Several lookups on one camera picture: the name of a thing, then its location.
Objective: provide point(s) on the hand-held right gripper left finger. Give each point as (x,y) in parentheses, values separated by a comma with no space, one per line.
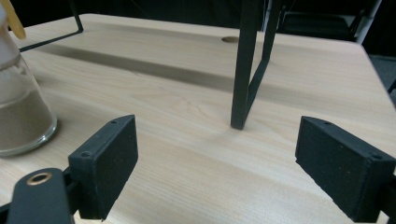
(102,165)

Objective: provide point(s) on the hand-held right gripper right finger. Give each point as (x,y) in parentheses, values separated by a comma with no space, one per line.
(342,165)

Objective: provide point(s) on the glass jar with white lid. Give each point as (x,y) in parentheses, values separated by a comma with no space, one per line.
(21,118)

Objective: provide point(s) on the black desktop shelf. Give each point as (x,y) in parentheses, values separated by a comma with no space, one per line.
(246,62)

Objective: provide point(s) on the black folding chair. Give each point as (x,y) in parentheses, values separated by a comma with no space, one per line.
(317,21)

